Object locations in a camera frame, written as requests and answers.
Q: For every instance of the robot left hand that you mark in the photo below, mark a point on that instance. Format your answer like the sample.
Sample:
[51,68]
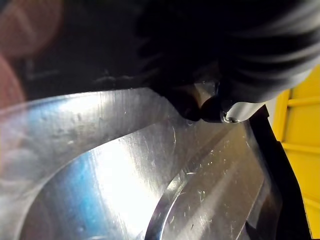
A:
[190,45]

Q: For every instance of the yellow shelf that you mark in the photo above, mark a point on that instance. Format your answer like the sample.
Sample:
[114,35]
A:
[303,140]

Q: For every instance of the silver robot leg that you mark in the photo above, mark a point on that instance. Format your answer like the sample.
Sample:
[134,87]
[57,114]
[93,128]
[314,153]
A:
[105,160]

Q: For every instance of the black robot leg panel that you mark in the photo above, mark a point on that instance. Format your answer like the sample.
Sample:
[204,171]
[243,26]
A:
[280,160]

